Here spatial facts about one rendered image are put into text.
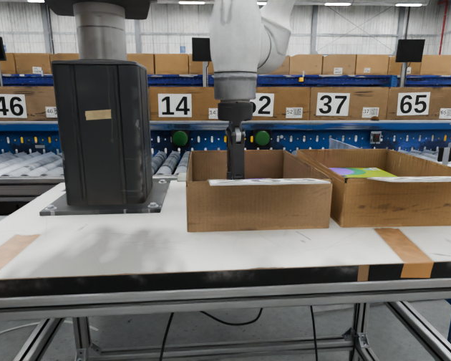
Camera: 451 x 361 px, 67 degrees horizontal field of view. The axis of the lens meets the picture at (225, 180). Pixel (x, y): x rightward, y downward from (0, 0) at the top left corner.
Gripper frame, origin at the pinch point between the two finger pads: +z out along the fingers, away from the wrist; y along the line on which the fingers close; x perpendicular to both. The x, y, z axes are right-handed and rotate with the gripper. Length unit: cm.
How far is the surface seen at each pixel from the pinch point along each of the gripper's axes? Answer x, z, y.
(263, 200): -4.2, -2.3, -13.0
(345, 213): -20.5, 0.8, -12.8
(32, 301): 32.5, 7.6, -28.0
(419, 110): -102, -15, 92
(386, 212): -28.7, 0.8, -13.1
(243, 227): -0.4, 3.1, -12.9
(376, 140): -78, -1, 86
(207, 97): 3, -21, 96
